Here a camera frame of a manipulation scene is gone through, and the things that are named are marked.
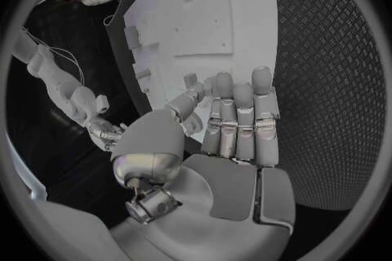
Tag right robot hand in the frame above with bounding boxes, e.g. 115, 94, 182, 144
85, 115, 129, 151

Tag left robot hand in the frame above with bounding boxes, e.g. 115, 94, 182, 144
109, 66, 297, 261

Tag white task board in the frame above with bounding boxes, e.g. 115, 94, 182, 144
122, 0, 280, 144

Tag grey block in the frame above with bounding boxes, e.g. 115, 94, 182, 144
183, 73, 199, 90

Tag white cable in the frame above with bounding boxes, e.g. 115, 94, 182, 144
48, 46, 86, 85
21, 27, 78, 64
103, 3, 123, 26

